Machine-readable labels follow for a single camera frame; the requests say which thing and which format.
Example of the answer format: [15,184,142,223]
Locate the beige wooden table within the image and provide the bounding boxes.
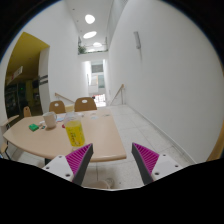
[4,108,126,162]

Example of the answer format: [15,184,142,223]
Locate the wooden chair right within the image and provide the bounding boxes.
[74,97,97,112]

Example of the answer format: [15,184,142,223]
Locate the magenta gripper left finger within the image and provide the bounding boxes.
[44,144,93,185]

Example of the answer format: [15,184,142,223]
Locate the yellow drink plastic bottle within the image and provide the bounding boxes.
[64,112,85,147]

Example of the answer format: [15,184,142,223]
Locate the green potted plant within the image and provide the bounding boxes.
[78,45,86,54]

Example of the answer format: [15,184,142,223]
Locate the stair handrail right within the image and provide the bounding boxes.
[110,84,125,105]

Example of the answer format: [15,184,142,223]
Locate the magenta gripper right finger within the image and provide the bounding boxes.
[132,143,182,185]

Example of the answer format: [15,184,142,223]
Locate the wooden chair left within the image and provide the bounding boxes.
[23,106,32,117]

